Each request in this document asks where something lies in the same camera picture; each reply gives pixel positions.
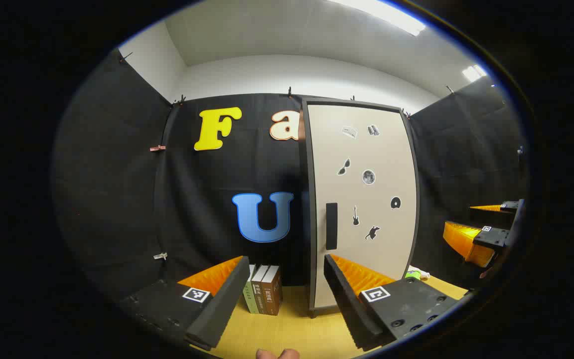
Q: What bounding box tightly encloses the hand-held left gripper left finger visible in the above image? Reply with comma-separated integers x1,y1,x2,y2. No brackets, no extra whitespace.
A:
118,256,251,352

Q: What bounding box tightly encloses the long ceiling light panel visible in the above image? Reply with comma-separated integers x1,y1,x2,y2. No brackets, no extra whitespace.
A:
327,0,426,36

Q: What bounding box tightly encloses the black backdrop cloth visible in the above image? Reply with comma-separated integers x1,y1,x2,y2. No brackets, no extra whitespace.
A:
53,47,529,305

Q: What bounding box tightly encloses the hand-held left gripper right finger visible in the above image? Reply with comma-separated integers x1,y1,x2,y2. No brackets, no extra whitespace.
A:
323,253,467,352

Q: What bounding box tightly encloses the black door handle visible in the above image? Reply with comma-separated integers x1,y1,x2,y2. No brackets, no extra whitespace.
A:
325,202,338,250

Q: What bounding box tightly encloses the small ceiling light panel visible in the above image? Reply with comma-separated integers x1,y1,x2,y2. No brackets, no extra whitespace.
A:
462,64,488,83

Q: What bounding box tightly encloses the green book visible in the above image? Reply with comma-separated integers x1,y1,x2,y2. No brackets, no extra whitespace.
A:
243,264,260,315

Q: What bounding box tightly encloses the grey cabinet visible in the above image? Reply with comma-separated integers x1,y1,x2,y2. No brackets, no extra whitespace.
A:
301,98,421,318

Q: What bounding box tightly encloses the brown book white band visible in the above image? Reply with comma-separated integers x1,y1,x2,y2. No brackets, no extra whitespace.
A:
251,265,270,315

